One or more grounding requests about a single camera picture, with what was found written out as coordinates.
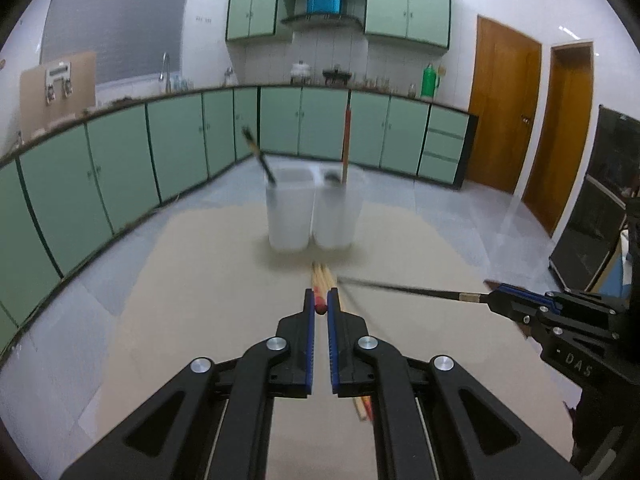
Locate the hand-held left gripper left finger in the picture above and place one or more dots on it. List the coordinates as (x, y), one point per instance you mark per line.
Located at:
(310, 340)

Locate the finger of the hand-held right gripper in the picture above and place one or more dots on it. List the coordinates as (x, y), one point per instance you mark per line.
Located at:
(515, 310)
(525, 296)

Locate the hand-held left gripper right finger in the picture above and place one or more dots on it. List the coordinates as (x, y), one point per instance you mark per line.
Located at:
(334, 350)

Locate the red-tipped light chopstick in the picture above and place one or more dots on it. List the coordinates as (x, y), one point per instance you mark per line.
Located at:
(346, 135)
(320, 306)

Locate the bundle of light wooden chopsticks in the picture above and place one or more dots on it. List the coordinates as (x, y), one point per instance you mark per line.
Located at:
(364, 409)

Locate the dark brown chopstick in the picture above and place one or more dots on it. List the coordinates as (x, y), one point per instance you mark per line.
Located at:
(425, 290)
(260, 155)

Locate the white two-compartment utensil holder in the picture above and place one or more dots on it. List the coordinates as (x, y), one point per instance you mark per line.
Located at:
(290, 220)

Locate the black spoon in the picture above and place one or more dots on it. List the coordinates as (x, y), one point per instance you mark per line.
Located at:
(331, 178)

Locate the black glass cabinet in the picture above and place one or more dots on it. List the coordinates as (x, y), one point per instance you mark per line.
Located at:
(590, 220)

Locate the wooden door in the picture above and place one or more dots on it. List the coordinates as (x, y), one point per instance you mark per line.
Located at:
(560, 150)
(505, 110)

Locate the green thermos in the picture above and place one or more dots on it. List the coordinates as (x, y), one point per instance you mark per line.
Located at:
(430, 82)

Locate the small glass jar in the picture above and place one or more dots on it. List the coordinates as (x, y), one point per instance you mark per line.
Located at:
(412, 90)

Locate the green lower kitchen cabinets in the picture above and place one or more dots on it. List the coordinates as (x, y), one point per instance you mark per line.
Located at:
(125, 150)

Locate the black wok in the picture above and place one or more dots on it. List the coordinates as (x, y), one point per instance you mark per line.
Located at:
(336, 76)

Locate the white cooking pot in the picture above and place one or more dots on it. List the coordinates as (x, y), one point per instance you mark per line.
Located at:
(301, 72)

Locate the kitchen faucet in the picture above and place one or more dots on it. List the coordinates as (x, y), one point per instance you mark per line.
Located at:
(165, 72)

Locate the range hood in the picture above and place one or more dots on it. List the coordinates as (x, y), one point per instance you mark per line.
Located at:
(325, 2)

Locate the white water purifier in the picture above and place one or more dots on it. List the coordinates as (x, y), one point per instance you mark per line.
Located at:
(57, 71)

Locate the grey window blind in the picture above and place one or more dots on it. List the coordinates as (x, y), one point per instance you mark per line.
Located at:
(115, 20)

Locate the green upper wall cabinets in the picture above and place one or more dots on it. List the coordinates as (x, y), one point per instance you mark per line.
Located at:
(425, 10)

